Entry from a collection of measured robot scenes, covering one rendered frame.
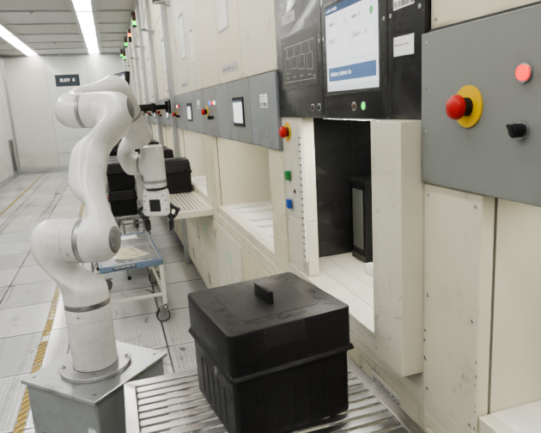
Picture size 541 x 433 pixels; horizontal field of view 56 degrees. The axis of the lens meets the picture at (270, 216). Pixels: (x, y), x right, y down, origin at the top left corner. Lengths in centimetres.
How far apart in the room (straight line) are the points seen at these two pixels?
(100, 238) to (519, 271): 96
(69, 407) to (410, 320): 90
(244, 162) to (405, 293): 222
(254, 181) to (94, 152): 185
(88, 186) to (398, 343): 88
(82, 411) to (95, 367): 12
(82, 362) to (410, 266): 91
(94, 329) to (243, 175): 193
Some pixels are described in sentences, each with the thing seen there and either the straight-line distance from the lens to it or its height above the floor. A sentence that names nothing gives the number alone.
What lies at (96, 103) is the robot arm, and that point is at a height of 148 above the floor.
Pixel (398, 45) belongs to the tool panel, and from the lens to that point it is 112.
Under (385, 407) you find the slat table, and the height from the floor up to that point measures 76.
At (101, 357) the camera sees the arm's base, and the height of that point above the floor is 81.
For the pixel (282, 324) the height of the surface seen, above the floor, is 101.
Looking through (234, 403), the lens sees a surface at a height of 86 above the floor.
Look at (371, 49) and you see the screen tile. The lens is 122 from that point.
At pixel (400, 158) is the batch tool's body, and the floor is 133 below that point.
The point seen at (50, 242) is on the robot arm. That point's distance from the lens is 143.
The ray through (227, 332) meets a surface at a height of 101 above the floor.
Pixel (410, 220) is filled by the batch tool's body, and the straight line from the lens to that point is 105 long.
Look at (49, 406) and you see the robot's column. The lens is 157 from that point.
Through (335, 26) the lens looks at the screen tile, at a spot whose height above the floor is 163.
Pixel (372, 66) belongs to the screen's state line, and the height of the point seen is 152.
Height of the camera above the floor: 145
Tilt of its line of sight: 12 degrees down
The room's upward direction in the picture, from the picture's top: 3 degrees counter-clockwise
